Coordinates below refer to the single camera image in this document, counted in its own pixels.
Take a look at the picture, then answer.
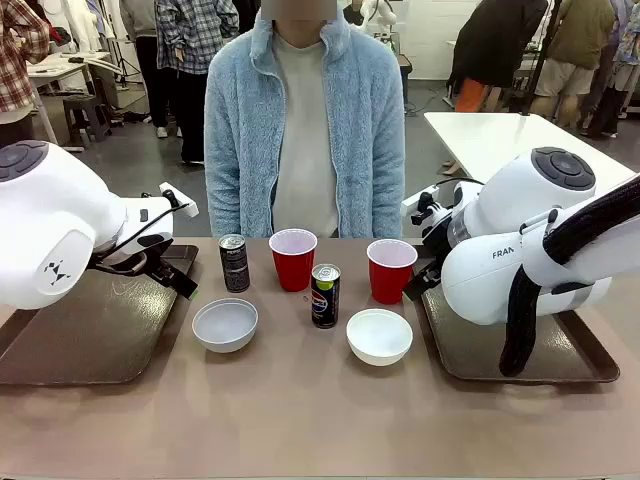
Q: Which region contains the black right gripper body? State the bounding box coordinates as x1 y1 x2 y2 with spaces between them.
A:
418 225 455 275

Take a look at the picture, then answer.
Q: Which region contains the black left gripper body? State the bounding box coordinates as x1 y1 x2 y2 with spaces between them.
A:
91 243 175 279

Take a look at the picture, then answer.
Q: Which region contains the white round bowl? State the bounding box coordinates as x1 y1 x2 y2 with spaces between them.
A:
345 308 415 367
191 297 260 355

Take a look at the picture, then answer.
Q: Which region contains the red plastic cup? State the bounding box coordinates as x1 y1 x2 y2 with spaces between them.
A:
268 227 320 293
365 238 419 306

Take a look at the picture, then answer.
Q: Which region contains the person's right forearm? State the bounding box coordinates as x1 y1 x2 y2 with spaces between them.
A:
203 149 242 239

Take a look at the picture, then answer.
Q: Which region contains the person's left forearm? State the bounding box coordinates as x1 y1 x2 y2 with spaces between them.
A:
370 149 407 239

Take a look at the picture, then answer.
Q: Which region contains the black Pepsi can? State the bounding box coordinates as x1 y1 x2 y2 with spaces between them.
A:
218 233 252 294

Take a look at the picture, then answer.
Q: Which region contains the brown plastic tray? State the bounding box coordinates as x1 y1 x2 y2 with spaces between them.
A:
0 243 200 387
412 244 622 385

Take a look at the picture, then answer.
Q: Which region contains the black Pepsi can lime band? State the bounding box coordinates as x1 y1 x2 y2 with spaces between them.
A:
310 263 342 330

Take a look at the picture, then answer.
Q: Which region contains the large white table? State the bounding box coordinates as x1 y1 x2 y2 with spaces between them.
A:
423 111 637 202

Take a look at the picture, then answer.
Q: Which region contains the black step stool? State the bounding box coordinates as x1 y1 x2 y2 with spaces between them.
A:
61 93 114 147

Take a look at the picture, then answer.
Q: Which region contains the person in blue fleece jacket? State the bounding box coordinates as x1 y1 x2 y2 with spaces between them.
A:
203 0 407 240

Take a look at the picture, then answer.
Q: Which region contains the black stand pole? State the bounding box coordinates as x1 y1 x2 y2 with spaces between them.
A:
518 0 562 117

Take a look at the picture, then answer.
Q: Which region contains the bystander in grey top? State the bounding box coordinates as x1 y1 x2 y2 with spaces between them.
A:
121 0 172 140

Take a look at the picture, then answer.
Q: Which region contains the white work table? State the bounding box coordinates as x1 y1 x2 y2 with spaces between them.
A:
25 49 125 147

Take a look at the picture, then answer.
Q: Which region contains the bystander in black jacket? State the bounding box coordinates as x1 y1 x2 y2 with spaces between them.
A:
446 0 550 114

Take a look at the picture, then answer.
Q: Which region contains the bystander in blue plaid shirt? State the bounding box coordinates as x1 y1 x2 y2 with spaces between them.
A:
153 0 241 167

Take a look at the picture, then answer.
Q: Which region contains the bystander in red plaid shirt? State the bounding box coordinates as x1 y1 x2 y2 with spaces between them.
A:
0 0 52 114

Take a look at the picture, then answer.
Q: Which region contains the bystander in beige shorts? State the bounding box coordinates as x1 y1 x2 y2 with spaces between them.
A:
528 0 617 127

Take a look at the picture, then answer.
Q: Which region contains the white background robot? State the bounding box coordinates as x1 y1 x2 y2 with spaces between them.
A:
358 0 400 32

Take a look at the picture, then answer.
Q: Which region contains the bystander in patterned shirt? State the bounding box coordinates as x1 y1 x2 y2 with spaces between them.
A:
581 0 640 140

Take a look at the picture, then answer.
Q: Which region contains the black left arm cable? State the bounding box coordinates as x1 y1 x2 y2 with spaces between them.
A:
106 201 192 252

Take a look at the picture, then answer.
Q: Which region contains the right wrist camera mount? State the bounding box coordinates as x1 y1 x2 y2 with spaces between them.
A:
400 191 444 227

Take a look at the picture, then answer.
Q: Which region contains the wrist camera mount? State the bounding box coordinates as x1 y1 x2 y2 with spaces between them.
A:
158 182 200 219
400 191 444 227

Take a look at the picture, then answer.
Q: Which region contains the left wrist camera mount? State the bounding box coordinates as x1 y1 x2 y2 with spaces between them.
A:
158 182 200 219

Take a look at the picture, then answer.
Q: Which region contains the black braided cable sleeve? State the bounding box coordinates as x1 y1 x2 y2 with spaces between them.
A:
498 172 640 379

